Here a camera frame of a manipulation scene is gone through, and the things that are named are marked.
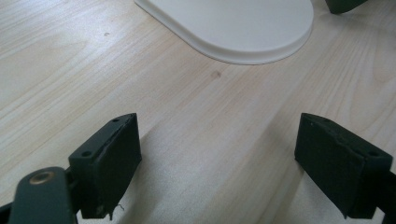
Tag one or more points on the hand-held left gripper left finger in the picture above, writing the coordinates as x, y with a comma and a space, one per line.
106, 168

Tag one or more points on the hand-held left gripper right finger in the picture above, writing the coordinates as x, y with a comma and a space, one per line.
336, 168

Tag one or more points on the white oval tray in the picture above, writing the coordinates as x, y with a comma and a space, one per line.
243, 28

